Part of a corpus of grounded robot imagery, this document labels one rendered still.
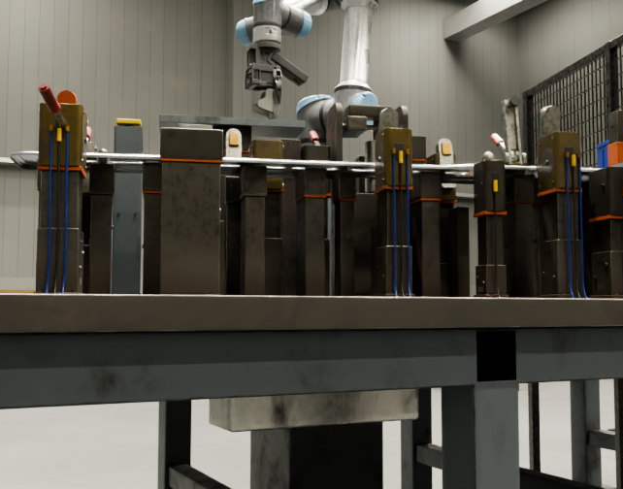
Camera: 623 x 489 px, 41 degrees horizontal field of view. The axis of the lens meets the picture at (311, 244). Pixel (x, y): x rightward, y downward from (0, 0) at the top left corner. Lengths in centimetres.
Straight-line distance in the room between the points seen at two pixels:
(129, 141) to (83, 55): 1052
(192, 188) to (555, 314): 74
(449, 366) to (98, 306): 48
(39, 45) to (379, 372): 1166
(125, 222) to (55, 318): 123
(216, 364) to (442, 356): 32
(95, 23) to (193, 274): 1131
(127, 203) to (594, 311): 125
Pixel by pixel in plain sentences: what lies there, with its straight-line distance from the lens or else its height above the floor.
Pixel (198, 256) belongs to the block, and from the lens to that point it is 159.
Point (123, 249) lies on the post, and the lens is 209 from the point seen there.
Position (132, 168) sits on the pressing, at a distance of 191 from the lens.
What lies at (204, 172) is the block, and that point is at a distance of 160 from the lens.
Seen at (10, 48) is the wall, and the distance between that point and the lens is 1249.
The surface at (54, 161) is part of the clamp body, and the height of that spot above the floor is 95.
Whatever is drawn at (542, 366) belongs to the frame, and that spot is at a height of 60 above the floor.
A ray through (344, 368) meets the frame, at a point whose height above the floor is 61.
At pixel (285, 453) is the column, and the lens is 238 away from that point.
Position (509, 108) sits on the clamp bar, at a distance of 219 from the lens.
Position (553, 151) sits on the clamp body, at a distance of 177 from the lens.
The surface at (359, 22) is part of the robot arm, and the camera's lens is 256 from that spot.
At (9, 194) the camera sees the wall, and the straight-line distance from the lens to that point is 1206.
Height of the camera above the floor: 69
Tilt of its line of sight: 4 degrees up
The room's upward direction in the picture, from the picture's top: straight up
